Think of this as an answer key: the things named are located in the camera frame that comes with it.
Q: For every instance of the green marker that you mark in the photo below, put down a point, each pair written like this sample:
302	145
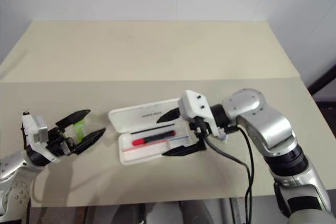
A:
78	129

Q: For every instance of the red capped black marker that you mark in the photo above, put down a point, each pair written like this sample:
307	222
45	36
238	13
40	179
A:
152	138

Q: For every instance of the white pencil case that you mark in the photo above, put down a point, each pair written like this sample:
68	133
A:
147	153

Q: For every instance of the dark frame by wall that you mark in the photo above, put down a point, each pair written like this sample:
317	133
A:
324	85

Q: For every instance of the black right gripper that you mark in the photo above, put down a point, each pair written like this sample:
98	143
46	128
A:
200	130

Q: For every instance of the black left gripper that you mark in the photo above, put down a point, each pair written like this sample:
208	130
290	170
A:
59	142

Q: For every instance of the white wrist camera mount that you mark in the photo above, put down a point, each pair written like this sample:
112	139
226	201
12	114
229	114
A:
29	127
194	104

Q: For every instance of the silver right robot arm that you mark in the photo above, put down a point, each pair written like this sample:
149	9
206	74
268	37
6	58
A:
275	129

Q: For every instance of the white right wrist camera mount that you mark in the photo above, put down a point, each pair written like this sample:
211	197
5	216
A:
194	104

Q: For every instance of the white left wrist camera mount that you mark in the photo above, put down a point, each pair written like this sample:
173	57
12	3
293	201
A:
29	127

